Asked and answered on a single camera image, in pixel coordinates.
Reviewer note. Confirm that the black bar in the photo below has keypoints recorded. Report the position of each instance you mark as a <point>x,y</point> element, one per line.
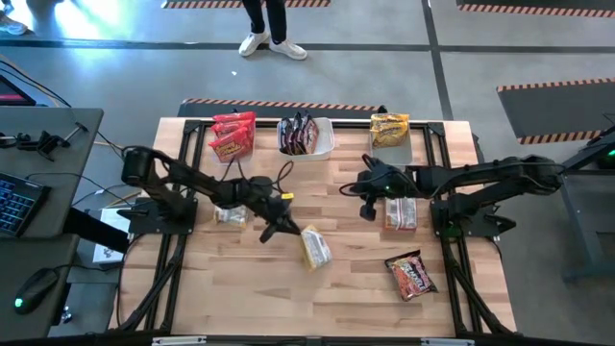
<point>96,230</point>

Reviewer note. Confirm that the black mat with hazard stripes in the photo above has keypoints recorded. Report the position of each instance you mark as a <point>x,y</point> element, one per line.
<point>202,4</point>
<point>557,110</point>
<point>288,111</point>
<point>528,9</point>

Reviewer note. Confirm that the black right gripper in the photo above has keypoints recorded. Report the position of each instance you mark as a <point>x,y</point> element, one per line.
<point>384,181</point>

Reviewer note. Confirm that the grey desk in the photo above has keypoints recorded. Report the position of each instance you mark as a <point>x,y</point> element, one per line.
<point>72,192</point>

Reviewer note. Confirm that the clear plastic bin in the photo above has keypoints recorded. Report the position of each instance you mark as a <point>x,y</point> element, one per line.
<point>235,163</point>

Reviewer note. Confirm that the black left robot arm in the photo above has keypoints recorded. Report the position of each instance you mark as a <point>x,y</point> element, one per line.
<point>187,175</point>

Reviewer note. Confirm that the white bracket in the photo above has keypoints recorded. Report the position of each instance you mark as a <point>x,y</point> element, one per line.
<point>447,342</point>
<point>178,340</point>

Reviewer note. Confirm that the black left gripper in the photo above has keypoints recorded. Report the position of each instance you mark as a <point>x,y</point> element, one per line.
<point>269,206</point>

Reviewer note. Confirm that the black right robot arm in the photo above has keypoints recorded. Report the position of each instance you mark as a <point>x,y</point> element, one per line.
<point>480,175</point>

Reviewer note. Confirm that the black backlit keyboard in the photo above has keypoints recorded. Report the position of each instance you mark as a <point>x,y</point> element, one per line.
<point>19,204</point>

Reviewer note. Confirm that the white plastic bin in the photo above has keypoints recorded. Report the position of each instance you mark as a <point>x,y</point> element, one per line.
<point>391,156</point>
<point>327,139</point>

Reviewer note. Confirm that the blue-grey metal table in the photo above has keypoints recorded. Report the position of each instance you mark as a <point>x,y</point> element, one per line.
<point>576,226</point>

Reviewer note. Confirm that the dark laptop screen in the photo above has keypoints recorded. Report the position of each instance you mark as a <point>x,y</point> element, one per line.
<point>12,93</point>

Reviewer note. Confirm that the person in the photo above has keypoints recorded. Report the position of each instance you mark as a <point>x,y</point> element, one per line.
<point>276,19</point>

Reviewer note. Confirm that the white paper sheet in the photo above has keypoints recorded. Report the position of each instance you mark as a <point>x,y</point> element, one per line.
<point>108,252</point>

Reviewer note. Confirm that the black computer mouse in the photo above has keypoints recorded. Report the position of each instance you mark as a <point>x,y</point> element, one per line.
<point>36,288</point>

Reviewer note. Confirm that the silver knob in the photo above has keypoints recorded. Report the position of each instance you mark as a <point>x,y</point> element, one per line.
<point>66,315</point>

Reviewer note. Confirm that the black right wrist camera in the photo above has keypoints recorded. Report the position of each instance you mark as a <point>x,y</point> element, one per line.
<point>368,214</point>

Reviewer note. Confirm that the black clamp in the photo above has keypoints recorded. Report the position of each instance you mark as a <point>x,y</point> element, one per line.
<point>48,143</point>

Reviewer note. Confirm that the black aluminium table frame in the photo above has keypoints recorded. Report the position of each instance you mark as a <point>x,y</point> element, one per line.
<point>266,124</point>

